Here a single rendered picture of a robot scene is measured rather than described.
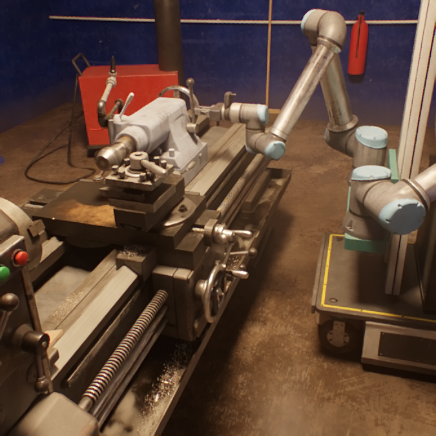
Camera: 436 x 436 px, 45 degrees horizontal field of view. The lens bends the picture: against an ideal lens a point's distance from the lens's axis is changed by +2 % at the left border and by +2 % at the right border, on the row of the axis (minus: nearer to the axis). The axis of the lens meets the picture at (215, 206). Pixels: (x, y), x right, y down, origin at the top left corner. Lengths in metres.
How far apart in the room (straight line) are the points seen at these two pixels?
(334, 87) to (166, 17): 2.37
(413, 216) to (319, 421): 0.94
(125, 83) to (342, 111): 2.50
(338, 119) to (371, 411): 1.33
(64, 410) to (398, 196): 1.32
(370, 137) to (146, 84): 2.57
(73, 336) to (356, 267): 1.59
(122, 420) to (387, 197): 1.21
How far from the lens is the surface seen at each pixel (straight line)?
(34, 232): 1.45
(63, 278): 1.98
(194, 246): 1.77
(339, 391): 2.51
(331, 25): 2.35
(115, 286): 1.68
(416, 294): 2.59
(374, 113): 5.78
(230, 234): 1.82
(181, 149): 2.28
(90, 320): 1.57
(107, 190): 1.72
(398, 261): 2.46
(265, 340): 2.71
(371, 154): 2.58
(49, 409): 1.37
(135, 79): 4.67
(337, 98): 2.59
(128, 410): 1.90
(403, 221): 2.01
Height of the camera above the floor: 1.80
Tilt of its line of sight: 27 degrees down
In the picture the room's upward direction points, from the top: 2 degrees counter-clockwise
